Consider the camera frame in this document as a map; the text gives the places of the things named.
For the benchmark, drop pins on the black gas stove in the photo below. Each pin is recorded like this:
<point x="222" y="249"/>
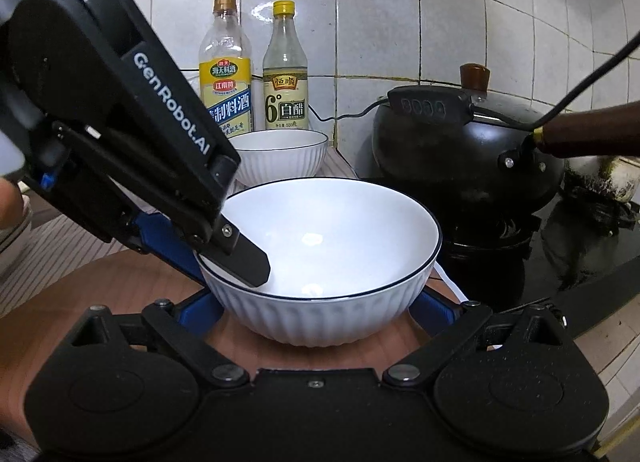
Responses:
<point x="575" y="267"/>

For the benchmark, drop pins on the glass wok lid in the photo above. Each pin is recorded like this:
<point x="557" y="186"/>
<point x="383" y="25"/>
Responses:
<point x="474" y="76"/>

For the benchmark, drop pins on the white vinegar bottle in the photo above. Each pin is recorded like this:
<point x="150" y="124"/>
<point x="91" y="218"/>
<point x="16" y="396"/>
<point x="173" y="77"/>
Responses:
<point x="286" y="92"/>

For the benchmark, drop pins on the small enamel pot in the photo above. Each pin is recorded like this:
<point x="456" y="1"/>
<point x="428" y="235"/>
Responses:
<point x="615" y="177"/>

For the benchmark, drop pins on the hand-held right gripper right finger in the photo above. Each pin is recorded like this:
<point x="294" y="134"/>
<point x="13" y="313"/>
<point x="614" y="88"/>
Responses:
<point x="440" y="314"/>

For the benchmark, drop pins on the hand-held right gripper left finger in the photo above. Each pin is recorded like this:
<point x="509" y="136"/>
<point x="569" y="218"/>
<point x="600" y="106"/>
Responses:
<point x="200" y="314"/>

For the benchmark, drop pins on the person's left hand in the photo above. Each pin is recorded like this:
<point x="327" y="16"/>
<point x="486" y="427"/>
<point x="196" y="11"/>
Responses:
<point x="6" y="202"/>

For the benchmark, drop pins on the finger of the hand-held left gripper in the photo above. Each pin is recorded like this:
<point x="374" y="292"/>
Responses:
<point x="175" y="107"/>
<point x="165" y="242"/>

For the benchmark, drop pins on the cooking wine bottle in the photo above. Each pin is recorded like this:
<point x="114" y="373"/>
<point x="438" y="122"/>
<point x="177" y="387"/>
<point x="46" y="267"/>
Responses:
<point x="225" y="77"/>

